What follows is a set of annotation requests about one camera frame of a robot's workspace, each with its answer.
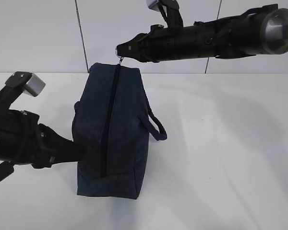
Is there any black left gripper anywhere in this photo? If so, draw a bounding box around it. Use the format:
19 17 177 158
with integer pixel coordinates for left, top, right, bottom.
0 109 86 169

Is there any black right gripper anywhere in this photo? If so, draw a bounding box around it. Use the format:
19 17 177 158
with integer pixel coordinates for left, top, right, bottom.
116 24 174 63

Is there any metal zipper pull ring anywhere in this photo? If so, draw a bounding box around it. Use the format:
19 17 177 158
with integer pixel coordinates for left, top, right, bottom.
114 46 124 66

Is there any dark blue fabric bag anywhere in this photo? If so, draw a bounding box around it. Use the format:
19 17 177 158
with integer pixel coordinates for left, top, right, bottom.
72 63 167 199

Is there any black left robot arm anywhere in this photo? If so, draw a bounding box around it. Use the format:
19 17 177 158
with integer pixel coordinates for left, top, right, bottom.
0 110 85 182

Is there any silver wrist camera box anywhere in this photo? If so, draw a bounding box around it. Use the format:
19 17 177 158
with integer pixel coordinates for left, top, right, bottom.
145 0 184 28
0 71 46 111

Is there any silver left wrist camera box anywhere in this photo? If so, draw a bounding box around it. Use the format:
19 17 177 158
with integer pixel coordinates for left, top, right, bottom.
0 71 46 111

